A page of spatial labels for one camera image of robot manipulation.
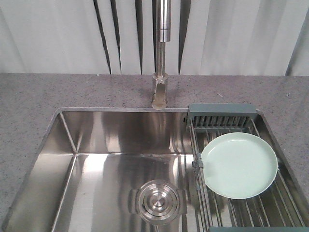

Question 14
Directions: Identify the metal dish drying rack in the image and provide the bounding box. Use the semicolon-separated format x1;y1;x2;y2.
186;103;309;232

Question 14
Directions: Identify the white pleated curtain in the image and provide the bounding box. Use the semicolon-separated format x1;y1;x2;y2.
0;0;309;76

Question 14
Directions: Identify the steel faucet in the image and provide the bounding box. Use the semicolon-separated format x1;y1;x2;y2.
152;0;171;110

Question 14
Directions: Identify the stainless steel sink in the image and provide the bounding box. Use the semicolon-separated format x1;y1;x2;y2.
2;107;309;232

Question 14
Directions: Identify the sink drain strainer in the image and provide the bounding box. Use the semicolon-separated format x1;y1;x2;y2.
128;179;187;225

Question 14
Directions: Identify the light green round plate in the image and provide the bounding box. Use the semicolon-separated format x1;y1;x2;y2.
201;132;278;200

